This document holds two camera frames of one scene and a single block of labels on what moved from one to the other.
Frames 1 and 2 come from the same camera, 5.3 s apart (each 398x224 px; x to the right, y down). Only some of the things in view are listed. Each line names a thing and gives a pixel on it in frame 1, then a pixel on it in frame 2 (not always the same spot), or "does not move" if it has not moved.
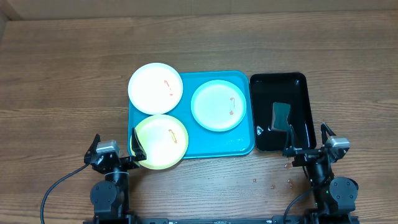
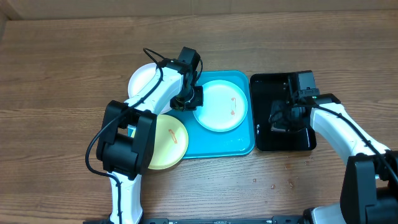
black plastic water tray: (289, 88) does not move
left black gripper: (130, 163) → (198, 101)
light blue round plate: (218, 105) does not move
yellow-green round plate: (163, 140) does not move
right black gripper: (290, 150) → (278, 117)
